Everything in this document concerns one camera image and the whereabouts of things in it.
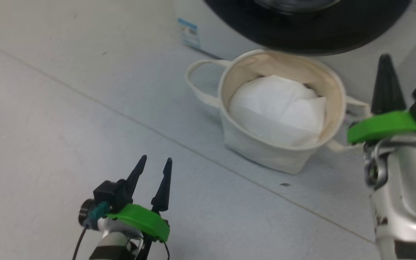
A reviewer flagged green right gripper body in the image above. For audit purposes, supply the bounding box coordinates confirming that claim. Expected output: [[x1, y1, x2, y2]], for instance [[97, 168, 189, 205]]
[[347, 111, 416, 144]]

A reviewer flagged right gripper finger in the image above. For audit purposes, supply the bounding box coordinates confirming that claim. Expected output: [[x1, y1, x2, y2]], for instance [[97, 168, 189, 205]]
[[370, 54, 407, 115]]

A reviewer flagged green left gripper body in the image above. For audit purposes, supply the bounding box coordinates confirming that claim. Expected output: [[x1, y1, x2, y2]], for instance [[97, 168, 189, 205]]
[[107, 204, 170, 242]]

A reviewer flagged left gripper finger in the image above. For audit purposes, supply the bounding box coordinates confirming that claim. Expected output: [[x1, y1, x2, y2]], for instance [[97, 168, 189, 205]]
[[151, 158, 173, 212], [121, 155, 147, 204]]

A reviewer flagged black round glass washer door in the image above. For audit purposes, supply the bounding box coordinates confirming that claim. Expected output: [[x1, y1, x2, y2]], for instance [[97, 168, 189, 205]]
[[204, 0, 412, 55]]

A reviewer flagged white canvas laundry basket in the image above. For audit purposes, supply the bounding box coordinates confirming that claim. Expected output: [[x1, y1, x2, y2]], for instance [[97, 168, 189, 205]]
[[185, 49, 371, 174]]

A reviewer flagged white front-load washing machine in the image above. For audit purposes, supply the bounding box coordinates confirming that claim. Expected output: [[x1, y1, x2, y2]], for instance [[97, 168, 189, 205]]
[[174, 0, 416, 105]]

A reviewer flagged white cloth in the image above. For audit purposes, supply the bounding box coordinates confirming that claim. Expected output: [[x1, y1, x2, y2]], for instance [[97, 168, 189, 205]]
[[229, 75, 327, 147]]

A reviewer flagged blue energy label sticker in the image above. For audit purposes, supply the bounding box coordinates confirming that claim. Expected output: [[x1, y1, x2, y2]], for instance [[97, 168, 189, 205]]
[[178, 18, 200, 49]]

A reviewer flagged teal left camera connector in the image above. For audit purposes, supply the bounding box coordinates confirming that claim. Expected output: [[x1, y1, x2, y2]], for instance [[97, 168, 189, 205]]
[[85, 201, 110, 230]]

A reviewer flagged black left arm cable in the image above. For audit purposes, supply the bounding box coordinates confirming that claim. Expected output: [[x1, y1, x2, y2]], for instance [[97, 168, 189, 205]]
[[73, 227, 87, 260]]

